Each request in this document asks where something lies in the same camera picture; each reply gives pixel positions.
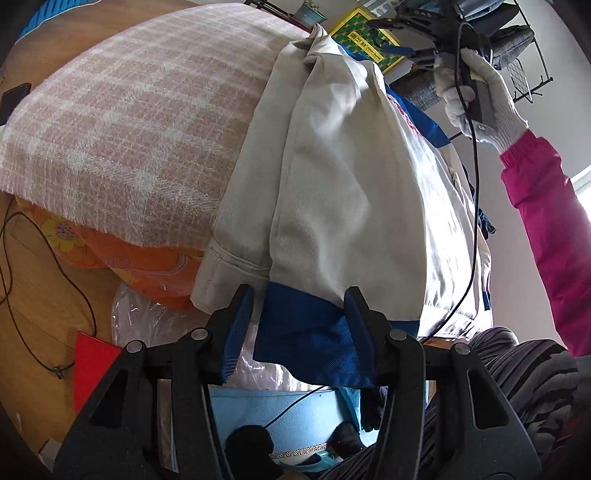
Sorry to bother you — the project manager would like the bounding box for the black phone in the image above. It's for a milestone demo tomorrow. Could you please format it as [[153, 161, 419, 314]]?
[[0, 83, 32, 125]]

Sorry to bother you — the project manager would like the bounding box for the small potted plant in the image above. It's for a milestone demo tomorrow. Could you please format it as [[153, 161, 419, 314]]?
[[293, 0, 328, 26]]

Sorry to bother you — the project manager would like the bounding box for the beige and blue jacket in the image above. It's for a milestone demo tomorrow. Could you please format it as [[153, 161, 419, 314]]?
[[190, 23, 495, 388]]

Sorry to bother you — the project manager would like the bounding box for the person's right hand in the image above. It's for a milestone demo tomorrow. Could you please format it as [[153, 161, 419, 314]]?
[[434, 48, 529, 155]]

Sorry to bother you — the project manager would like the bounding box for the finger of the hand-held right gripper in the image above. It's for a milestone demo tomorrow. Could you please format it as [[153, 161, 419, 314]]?
[[381, 39, 438, 73], [368, 16, 419, 35]]

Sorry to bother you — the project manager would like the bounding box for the person's striped pants leg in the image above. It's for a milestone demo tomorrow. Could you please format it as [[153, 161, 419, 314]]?
[[318, 328, 578, 480]]

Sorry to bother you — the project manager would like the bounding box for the red paper card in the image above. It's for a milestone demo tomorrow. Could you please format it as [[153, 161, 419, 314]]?
[[74, 332, 124, 414]]

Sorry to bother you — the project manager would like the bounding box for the grey plaid folded garment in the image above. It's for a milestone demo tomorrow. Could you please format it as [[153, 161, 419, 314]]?
[[392, 25, 536, 109]]

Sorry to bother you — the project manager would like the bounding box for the thin black floor cable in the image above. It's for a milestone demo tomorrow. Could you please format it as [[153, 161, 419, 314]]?
[[0, 198, 98, 380]]

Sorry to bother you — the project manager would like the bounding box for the clear plastic bag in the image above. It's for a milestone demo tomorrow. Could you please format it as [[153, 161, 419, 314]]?
[[111, 279, 305, 393]]

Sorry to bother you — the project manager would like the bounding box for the orange floral quilt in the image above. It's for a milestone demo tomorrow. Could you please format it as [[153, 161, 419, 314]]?
[[16, 196, 206, 311]]

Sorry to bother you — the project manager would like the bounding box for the black wire clothes rack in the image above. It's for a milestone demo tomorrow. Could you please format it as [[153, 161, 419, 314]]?
[[462, 0, 555, 107]]

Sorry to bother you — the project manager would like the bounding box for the person's right forearm pink sleeve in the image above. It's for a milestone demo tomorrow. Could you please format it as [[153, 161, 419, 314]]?
[[499, 129, 591, 358]]

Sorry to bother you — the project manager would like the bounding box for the window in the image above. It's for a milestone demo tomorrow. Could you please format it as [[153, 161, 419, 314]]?
[[570, 166, 591, 199]]

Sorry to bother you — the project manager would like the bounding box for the pink plaid blanket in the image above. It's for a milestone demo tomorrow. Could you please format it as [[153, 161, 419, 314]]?
[[0, 2, 315, 252]]

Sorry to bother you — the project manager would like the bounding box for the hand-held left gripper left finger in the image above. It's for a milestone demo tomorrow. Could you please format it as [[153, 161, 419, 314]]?
[[53, 285, 254, 480]]

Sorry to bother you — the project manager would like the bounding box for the blue striped cloth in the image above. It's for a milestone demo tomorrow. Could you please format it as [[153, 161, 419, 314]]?
[[18, 0, 112, 35]]

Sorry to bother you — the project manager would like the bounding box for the light blue floor mat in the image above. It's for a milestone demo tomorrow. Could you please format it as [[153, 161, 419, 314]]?
[[208, 385, 370, 467]]

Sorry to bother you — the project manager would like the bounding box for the dark fuzzy slipper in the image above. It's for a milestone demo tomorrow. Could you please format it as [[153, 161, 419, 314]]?
[[327, 421, 366, 459], [225, 425, 274, 468]]

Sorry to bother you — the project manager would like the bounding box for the yellow and green box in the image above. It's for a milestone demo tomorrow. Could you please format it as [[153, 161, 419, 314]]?
[[329, 7, 402, 75]]

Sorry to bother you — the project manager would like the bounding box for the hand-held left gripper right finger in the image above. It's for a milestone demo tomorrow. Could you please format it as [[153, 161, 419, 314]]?
[[344, 286, 543, 480]]

